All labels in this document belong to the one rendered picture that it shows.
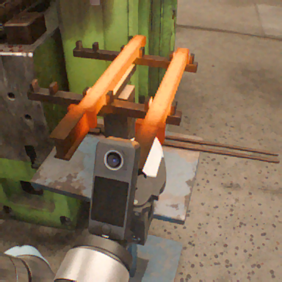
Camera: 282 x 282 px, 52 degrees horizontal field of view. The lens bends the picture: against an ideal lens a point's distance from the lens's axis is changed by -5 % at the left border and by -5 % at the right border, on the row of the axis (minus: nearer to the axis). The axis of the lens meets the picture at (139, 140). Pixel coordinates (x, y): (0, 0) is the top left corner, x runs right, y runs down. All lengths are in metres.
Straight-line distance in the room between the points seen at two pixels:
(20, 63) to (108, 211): 0.67
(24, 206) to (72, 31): 0.83
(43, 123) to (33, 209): 0.56
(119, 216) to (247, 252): 1.21
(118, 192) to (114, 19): 0.74
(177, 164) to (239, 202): 0.91
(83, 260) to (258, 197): 1.47
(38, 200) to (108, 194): 1.14
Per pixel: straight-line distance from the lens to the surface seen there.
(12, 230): 1.61
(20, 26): 0.95
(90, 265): 0.32
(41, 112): 1.00
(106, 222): 0.35
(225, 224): 1.56
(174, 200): 0.72
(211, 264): 1.43
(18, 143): 1.15
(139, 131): 0.45
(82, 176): 0.77
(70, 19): 1.04
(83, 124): 0.51
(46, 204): 1.45
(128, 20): 0.99
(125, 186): 0.33
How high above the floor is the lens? 1.26
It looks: 41 degrees down
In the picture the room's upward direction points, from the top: straight up
